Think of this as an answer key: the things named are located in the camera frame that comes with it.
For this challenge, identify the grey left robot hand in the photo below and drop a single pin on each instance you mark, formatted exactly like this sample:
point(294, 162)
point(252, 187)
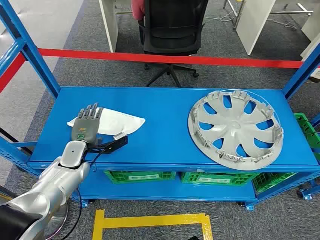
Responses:
point(84, 129)

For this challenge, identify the white curved car body part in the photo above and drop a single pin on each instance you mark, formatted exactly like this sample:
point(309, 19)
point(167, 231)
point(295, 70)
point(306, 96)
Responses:
point(120, 122)

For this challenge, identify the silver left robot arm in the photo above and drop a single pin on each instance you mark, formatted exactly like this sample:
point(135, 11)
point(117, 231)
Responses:
point(50, 188)

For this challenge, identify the blue metal shelf rack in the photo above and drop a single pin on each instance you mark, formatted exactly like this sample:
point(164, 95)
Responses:
point(306, 194)
point(162, 116)

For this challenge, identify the black robot body part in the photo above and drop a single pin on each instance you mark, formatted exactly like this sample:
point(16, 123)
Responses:
point(192, 238)

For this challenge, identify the green folded plastic crate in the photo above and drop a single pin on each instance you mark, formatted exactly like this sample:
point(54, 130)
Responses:
point(303, 124)
point(269, 182)
point(140, 177)
point(215, 179)

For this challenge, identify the white desk side panel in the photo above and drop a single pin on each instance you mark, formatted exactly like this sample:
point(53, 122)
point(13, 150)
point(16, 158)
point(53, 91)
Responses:
point(109, 23)
point(312, 30)
point(255, 23)

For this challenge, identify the yellow tape square outline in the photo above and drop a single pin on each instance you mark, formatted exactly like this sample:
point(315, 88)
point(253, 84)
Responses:
point(149, 221)

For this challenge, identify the person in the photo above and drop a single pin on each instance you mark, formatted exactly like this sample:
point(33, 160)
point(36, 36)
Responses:
point(137, 8)

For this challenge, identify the black office chair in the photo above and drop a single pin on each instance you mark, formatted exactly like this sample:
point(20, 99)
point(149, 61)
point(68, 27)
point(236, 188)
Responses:
point(172, 30)

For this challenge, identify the grey plastic wheel hubcap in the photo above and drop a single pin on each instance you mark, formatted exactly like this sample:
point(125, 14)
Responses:
point(235, 127)

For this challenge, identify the grey metal desk frame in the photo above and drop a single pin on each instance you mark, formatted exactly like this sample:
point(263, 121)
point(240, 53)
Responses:
point(291, 12)

